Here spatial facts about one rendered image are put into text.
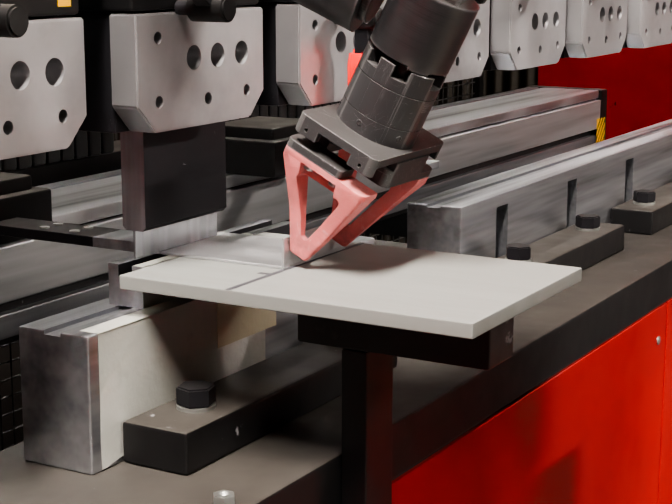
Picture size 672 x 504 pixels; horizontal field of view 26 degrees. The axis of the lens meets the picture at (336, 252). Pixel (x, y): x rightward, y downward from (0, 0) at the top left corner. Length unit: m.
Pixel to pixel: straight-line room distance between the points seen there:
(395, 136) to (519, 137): 1.25
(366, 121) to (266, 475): 0.24
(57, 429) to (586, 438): 0.65
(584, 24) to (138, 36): 0.80
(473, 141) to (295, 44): 0.96
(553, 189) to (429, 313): 0.78
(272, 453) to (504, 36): 0.60
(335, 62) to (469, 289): 0.29
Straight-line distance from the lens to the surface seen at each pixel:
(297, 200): 0.98
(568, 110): 2.39
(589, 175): 1.75
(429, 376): 1.19
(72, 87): 0.90
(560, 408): 1.40
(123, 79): 0.96
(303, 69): 1.12
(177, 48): 0.98
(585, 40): 1.67
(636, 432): 1.63
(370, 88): 0.96
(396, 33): 0.94
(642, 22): 1.85
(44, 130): 0.88
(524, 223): 1.58
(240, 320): 1.10
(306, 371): 1.10
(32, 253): 1.29
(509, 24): 1.47
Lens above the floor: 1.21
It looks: 12 degrees down
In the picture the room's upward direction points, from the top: straight up
